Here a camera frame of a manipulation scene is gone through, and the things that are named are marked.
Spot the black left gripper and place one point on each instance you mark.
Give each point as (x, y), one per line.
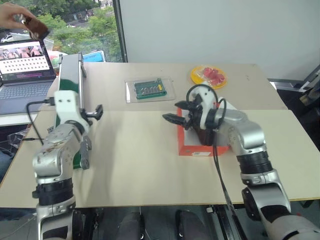
(86, 117)

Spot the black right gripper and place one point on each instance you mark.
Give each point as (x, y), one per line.
(197, 117)

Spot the dark brown shoe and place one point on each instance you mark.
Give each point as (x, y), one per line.
(37, 27)
(203, 136)

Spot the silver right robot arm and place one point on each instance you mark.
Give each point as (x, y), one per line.
(250, 131)

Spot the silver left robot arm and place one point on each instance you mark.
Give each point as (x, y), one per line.
(57, 146)

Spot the orange shoebox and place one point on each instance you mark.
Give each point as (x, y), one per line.
(190, 140)

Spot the person's bare hand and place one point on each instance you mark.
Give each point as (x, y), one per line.
(11, 16)

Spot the clear plastic tray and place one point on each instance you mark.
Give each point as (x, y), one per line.
(150, 100)

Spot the yellow plate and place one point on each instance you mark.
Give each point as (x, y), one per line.
(196, 76)

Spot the green circuit board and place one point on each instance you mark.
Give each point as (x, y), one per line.
(150, 88)

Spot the bag of red candies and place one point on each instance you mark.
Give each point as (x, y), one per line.
(213, 75)

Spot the green belt conveyor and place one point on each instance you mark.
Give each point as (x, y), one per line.
(70, 72)

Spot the blue and white box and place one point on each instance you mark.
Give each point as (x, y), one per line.
(93, 57)

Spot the red and green toy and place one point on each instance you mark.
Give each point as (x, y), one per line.
(53, 60)

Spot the grey open laptop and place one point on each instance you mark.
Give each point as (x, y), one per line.
(23, 75)

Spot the clear acrylic stand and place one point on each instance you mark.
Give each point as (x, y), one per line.
(18, 138)

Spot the blue denim leg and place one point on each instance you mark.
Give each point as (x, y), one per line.
(5, 165)

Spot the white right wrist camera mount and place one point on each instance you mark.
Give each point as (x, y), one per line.
(208, 105)

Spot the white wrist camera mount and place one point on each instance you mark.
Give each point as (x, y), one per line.
(66, 108)
(208, 105)

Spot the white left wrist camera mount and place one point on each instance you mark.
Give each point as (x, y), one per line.
(66, 108)

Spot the dark window frame post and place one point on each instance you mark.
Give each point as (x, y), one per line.
(120, 30)

